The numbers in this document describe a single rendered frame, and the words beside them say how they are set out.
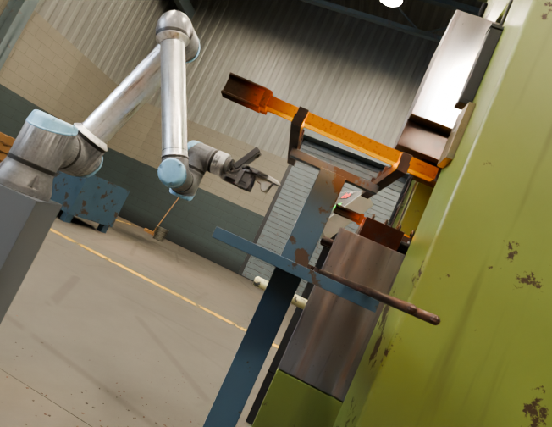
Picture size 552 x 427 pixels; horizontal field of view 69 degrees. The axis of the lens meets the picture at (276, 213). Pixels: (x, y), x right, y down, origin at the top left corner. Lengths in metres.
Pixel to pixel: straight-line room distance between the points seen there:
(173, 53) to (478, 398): 1.33
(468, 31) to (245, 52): 9.92
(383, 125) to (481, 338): 9.25
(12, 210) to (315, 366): 1.03
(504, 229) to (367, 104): 9.37
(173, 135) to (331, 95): 9.11
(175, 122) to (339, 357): 0.90
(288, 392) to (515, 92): 0.96
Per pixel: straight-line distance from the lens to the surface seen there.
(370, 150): 0.79
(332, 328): 1.20
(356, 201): 1.87
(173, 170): 1.35
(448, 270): 0.97
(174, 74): 1.49
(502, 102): 1.09
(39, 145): 1.51
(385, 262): 1.21
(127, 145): 11.36
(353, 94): 10.39
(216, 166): 1.47
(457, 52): 1.55
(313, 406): 1.24
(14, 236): 1.47
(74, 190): 5.97
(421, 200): 1.67
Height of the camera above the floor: 0.76
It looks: 6 degrees up
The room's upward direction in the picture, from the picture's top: 25 degrees clockwise
